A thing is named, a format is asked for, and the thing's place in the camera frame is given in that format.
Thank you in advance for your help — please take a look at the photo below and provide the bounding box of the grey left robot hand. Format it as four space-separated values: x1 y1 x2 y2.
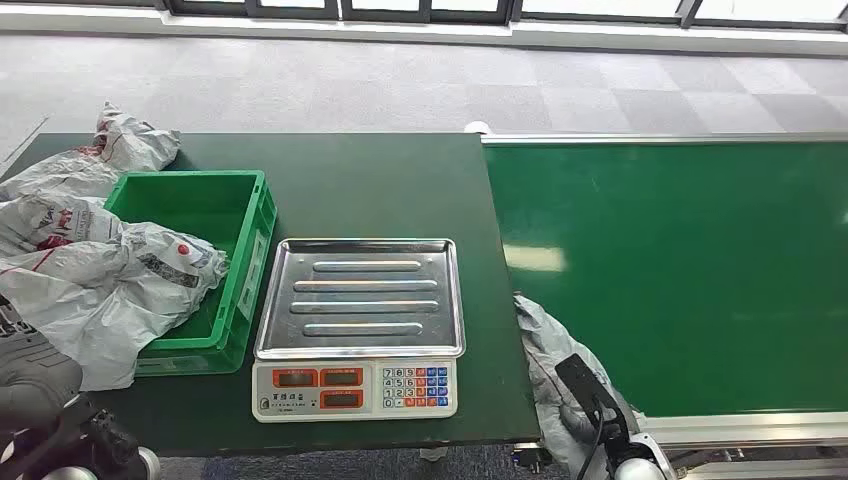
0 301 85 431

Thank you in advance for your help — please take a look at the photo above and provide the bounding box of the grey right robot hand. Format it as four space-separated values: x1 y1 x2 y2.
554 353 632 460

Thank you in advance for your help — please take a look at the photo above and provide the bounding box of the grey poly mailer package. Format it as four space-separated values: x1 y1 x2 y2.
513 294 643 480

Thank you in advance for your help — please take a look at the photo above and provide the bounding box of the grey mailer package red dot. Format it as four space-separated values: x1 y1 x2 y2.
0 221 231 393

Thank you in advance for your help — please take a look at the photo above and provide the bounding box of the green conveyor belt machine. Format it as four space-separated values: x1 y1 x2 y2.
481 132 848 480

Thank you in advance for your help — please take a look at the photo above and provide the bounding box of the grey mailer package red print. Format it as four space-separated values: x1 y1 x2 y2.
0 193 128 258

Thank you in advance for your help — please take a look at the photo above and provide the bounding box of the crumpled grey mailer package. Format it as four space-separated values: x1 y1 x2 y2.
0 101 182 203

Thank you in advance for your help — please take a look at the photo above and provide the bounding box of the green plastic crate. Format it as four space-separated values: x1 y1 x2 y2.
103 170 279 378

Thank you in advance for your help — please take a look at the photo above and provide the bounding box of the white electronic weighing scale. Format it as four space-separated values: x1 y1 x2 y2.
250 237 467 425

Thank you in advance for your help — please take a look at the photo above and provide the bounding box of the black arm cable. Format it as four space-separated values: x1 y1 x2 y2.
574 396 609 480

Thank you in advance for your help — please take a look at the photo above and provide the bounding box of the black window frame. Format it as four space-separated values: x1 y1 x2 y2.
155 0 848 33

